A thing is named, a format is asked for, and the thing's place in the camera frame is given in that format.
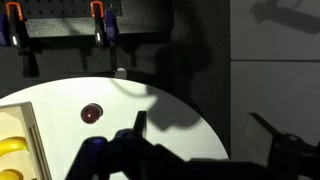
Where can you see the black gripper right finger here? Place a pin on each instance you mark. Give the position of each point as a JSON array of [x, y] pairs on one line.
[[293, 156]]

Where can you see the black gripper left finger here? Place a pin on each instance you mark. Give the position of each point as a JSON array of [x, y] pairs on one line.
[[126, 156]]

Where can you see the dark red apple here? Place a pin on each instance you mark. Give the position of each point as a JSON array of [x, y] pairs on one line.
[[90, 114]]

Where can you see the light wooden box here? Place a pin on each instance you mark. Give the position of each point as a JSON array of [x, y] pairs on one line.
[[28, 123]]

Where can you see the small white round knob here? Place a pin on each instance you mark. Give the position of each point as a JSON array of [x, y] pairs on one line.
[[121, 73]]

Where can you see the yellow banana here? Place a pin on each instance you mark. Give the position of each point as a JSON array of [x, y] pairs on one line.
[[13, 145]]

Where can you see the small yellowish green fruit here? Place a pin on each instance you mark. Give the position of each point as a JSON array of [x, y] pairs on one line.
[[8, 175]]

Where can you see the purple clamp with orange trigger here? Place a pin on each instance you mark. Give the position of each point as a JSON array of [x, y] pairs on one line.
[[15, 36], [100, 33]]

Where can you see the black perforated board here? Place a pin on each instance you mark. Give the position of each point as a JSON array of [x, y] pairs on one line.
[[60, 8]]

